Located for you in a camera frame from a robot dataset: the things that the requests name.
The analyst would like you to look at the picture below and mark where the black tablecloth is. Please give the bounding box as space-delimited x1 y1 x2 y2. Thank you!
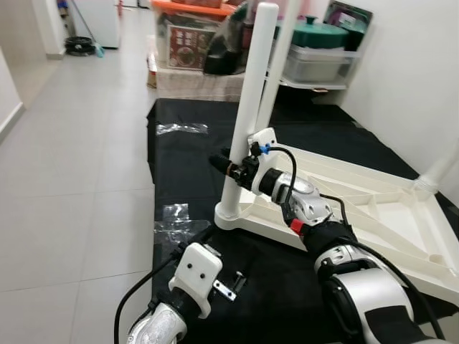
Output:
147 97 459 344

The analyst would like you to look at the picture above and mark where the clear tape strip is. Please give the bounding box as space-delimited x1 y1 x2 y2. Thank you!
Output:
156 123 209 136

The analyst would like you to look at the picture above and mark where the clear tape cross patch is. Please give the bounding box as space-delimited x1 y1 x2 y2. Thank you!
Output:
153 204 213 249

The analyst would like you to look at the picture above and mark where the beige woven bench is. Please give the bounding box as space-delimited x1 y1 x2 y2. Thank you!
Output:
153 64 249 102

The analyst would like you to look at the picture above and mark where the black plastic bag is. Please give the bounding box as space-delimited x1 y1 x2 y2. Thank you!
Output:
204 7 252 77

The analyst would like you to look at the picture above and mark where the red printed food carton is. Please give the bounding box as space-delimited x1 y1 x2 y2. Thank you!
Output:
166 24 217 70

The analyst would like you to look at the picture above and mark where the clear plastic container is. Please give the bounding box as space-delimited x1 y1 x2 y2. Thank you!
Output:
279 43 360 86

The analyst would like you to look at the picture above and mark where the white plastic table top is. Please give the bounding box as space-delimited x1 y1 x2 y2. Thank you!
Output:
214 129 459 305

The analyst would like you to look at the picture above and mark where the green pot lid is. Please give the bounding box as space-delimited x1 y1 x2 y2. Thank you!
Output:
290 16 351 50

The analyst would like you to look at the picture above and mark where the black robot vacuum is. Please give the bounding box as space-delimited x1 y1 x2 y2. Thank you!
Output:
64 36 96 57

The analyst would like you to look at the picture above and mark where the dark printed box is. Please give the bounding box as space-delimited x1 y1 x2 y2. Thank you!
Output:
324 0 374 35

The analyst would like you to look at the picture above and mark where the thin mop pole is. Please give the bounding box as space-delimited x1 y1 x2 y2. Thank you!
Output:
75 0 105 57

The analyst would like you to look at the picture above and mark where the white appliance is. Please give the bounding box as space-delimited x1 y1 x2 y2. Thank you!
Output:
72 0 122 48

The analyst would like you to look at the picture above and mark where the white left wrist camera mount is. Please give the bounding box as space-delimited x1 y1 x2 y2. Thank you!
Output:
169 242 224 320

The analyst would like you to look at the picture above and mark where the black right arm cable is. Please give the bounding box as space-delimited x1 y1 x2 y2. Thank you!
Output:
267 145 447 341

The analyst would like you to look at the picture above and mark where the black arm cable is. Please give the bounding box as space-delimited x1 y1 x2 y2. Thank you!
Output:
113 247 180 344
267 145 447 341

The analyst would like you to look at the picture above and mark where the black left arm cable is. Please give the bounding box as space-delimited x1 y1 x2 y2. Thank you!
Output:
113 247 180 344

